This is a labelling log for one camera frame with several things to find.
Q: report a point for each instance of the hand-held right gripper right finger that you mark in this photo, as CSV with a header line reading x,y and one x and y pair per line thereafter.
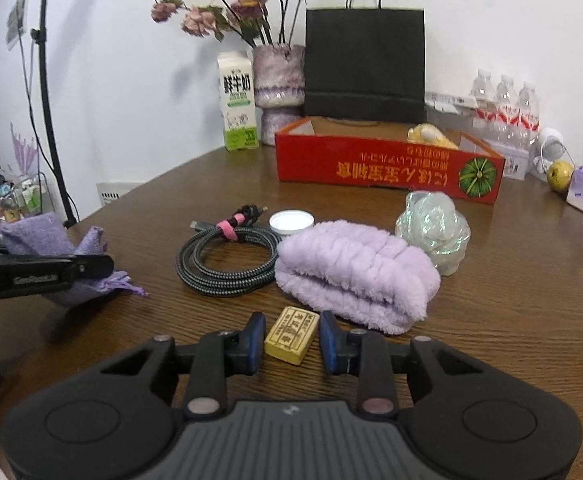
x,y
327,340

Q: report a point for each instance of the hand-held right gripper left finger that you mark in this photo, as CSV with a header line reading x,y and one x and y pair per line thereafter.
x,y
256,335

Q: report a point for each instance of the small yellow block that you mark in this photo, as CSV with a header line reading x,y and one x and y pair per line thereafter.
x,y
291,335

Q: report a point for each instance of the purple fluffy headband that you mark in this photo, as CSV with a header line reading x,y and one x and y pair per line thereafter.
x,y
356,275

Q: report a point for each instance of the white round lid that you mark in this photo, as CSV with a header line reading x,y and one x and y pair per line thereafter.
x,y
291,221

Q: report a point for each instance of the iridescent plastic cup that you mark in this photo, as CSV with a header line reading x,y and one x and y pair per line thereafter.
x,y
434,235

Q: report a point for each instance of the red cardboard box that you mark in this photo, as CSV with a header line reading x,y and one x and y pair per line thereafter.
x,y
361,165

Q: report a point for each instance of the yellow plush toy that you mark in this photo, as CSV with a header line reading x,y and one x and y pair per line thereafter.
x,y
429,136

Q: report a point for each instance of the black light stand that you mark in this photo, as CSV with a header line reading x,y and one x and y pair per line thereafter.
x,y
51,110

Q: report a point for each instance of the white green milk carton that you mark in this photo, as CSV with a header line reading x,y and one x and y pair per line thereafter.
x,y
239,105

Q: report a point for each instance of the purple glass vase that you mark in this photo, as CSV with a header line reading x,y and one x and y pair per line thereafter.
x,y
279,80

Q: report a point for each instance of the white flat carton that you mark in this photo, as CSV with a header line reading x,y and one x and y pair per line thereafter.
x,y
451,101

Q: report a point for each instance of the black paper bag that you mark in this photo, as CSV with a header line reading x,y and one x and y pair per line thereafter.
x,y
364,65

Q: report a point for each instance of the yellow pear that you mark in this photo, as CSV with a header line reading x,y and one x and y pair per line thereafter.
x,y
560,176

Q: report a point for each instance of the small white fan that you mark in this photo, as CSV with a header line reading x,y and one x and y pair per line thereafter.
x,y
551,147

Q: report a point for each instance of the dried pink rose bouquet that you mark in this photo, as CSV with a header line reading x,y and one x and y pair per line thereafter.
x,y
241,0

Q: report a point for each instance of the white wall outlet panel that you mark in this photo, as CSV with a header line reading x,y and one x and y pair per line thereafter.
x,y
113,194

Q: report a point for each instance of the purple flower wall decal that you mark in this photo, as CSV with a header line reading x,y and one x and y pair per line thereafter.
x,y
23,152

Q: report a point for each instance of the wall poster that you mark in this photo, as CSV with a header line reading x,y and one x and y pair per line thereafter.
x,y
16,20

